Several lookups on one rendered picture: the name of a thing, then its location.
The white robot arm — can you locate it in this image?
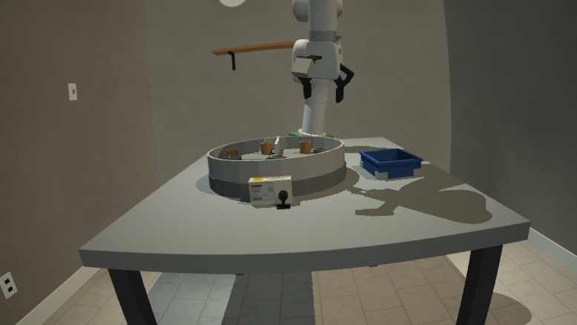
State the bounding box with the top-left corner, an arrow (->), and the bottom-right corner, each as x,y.
291,0 -> 343,137

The bronze bushing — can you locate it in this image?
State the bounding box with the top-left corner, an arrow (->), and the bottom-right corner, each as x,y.
300,141 -> 311,154
260,142 -> 272,154
226,148 -> 238,159

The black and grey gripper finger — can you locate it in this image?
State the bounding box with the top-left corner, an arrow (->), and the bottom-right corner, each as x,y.
334,63 -> 354,103
298,77 -> 312,99

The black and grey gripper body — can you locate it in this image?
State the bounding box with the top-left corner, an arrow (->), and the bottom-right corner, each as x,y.
304,41 -> 343,80

